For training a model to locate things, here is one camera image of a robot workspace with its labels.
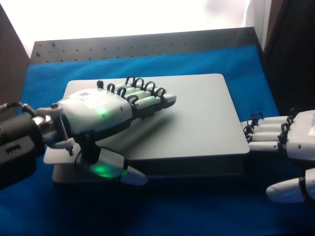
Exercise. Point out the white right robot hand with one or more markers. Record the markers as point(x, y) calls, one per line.
point(300, 137)

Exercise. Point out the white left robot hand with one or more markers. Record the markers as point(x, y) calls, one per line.
point(98, 108)

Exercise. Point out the silver laptop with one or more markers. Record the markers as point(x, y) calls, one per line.
point(197, 110)

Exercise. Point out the dark brown panel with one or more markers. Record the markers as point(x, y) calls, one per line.
point(292, 49)

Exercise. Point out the blue cloth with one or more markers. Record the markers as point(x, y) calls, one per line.
point(172, 209)

